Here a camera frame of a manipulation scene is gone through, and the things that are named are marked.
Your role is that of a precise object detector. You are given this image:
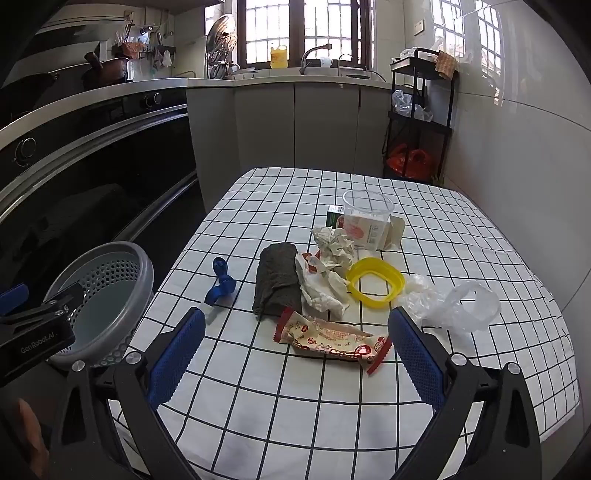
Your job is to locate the grey perforated plastic basket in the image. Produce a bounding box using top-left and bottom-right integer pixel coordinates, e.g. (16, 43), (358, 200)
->
(44, 241), (155, 370)

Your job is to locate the red plastic bag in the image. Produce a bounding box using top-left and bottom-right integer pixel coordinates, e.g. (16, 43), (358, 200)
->
(386, 143), (435, 181)

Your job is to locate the black-and-white checked tablecloth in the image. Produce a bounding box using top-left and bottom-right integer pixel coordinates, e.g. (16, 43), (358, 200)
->
(108, 167), (580, 467)

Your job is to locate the copper pot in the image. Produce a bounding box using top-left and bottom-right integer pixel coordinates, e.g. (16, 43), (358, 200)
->
(83, 52), (131, 86)

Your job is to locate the black metal shelf rack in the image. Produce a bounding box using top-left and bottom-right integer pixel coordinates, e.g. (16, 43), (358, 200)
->
(382, 47), (460, 186)

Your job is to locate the crumpled clear bag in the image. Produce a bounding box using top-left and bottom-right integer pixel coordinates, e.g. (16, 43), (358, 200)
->
(392, 89), (434, 123)

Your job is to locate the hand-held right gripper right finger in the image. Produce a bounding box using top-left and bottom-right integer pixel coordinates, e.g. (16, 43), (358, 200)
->
(388, 307), (541, 480)

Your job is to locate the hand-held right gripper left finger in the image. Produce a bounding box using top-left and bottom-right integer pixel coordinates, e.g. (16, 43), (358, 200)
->
(48, 307), (206, 480)

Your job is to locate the white tissue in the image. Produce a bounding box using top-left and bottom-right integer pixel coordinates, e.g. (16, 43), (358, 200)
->
(311, 226), (356, 268)

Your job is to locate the crumpled white red-printed wrapper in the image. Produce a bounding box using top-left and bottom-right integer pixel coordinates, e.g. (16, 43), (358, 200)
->
(294, 251), (352, 319)

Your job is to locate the dark grey cloth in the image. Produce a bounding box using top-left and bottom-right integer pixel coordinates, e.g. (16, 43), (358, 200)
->
(252, 243), (303, 319)

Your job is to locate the yellow plastic lid ring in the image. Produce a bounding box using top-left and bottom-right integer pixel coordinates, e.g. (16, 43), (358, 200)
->
(345, 257), (406, 308)

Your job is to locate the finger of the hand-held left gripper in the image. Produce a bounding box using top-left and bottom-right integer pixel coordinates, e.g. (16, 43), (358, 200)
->
(0, 285), (29, 317)
(0, 281), (86, 330)

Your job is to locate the blue plastic ribbon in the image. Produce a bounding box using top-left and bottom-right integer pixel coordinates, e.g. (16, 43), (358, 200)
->
(204, 257), (238, 306)

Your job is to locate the utensil holder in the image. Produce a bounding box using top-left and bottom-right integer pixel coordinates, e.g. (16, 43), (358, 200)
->
(113, 28), (145, 60)

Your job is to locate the black glass oven front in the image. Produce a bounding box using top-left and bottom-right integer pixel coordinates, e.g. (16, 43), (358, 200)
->
(0, 85), (206, 305)

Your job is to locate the chrome kitchen faucet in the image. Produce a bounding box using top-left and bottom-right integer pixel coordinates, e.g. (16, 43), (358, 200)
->
(300, 43), (333, 76)

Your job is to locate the dish rack with plates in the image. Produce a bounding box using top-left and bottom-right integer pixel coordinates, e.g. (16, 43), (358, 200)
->
(205, 14), (241, 80)

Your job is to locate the woven basket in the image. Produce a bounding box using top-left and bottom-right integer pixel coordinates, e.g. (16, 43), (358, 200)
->
(435, 51), (459, 80)

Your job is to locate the person's left forearm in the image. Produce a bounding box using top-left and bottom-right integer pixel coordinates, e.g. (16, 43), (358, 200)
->
(17, 398), (51, 469)

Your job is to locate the clear plastic container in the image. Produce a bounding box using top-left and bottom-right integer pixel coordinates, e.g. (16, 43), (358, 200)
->
(342, 189), (394, 251)

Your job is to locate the grey kitchen cabinet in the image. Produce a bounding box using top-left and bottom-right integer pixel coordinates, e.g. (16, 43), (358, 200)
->
(186, 79), (393, 214)

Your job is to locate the clear plastic bag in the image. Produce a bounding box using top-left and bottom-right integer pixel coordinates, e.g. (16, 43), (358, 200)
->
(401, 273), (502, 334)

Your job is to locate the barred window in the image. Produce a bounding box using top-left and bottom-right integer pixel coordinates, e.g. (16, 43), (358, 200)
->
(235, 0), (376, 64)

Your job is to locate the red snack wrapper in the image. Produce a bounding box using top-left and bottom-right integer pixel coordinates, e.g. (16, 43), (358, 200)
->
(274, 308), (393, 376)

